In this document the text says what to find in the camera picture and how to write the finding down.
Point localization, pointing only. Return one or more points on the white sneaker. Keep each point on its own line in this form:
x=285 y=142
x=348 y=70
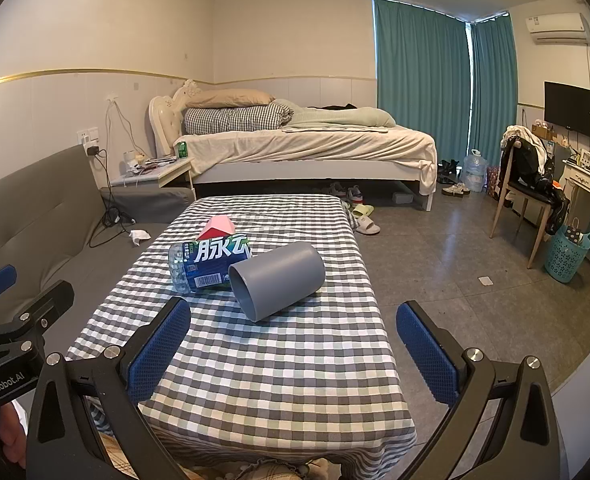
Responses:
x=455 y=190

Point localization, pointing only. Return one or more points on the green drink can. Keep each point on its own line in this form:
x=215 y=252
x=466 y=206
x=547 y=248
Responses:
x=182 y=149

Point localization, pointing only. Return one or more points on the white wall socket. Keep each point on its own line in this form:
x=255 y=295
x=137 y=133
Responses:
x=89 y=135

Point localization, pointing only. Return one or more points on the teal curtain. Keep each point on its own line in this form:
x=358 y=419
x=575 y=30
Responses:
x=495 y=85
x=420 y=65

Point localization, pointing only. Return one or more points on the grey sneaker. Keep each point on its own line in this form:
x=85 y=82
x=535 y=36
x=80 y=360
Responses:
x=355 y=192

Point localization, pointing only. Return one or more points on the crumpled white tissue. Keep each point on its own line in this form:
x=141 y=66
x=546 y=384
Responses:
x=140 y=236

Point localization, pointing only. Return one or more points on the wooden chair with black seat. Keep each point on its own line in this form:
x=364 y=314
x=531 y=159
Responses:
x=520 y=195

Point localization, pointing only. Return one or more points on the bed with beige sheets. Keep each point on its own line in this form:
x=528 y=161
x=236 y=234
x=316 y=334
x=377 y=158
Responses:
x=320 y=174

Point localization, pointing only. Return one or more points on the grey sofa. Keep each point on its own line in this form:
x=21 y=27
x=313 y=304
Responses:
x=35 y=210

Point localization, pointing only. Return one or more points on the teal laundry basket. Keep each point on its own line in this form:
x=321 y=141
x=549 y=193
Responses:
x=567 y=257

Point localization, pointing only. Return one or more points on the grey plastic cup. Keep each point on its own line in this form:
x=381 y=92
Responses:
x=275 y=280

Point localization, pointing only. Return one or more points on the beige bed sheet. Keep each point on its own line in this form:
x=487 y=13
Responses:
x=315 y=147

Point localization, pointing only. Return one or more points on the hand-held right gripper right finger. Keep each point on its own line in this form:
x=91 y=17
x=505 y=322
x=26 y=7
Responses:
x=427 y=356

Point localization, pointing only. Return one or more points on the large clear water jug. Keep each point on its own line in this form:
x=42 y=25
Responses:
x=473 y=172

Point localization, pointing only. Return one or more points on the beige plaid cloth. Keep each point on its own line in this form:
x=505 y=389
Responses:
x=255 y=471

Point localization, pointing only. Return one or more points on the grey checked tablecloth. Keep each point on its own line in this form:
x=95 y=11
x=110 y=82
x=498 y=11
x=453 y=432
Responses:
x=285 y=380

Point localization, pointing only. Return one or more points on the pink and red carton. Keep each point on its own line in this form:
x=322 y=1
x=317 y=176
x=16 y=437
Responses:
x=218 y=227

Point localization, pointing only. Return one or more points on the checked folded duvet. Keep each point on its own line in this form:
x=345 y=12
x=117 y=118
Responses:
x=235 y=120

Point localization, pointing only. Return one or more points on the beige pillow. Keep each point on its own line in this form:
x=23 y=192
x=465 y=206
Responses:
x=230 y=97

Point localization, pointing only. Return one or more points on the pale green blanket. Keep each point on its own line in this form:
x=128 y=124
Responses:
x=340 y=119

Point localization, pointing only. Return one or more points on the clear bottle with blue label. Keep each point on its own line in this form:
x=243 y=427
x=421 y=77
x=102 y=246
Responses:
x=202 y=265

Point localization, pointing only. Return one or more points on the black flat screen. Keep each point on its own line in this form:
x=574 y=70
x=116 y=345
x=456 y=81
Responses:
x=569 y=106

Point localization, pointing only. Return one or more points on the pile of clothes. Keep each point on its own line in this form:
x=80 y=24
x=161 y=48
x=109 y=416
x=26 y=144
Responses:
x=535 y=157

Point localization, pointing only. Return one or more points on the white air conditioner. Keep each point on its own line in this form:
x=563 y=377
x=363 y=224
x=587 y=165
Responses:
x=559 y=27

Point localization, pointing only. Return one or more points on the person's left hand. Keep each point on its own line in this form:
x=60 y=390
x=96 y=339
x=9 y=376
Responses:
x=11 y=430

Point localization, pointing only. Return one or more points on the white paper scrap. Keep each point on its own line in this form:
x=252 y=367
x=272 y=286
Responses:
x=485 y=280

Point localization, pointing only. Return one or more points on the white bedside table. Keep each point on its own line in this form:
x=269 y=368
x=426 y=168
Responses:
x=167 y=172

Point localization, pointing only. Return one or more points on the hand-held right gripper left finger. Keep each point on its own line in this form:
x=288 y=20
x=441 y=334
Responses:
x=159 y=351

